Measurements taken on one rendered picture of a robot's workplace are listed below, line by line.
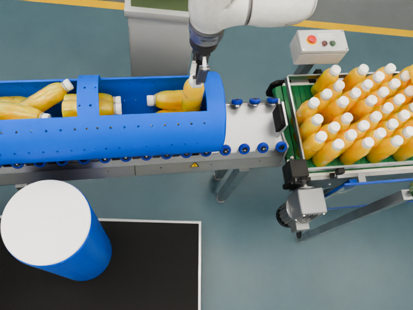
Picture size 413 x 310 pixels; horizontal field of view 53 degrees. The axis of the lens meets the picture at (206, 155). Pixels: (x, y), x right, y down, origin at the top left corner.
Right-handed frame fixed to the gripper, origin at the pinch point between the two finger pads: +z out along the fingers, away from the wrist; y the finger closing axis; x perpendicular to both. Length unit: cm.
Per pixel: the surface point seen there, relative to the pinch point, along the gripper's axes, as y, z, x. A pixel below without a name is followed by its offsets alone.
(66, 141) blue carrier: 12.0, 16.8, -40.5
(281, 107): -1.8, 30.9, 36.1
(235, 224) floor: 25, 135, 35
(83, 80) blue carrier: -7.1, 13.3, -34.4
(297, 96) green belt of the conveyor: -14, 46, 50
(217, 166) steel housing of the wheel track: 14, 49, 12
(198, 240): 34, 120, 10
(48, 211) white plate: 31, 30, -49
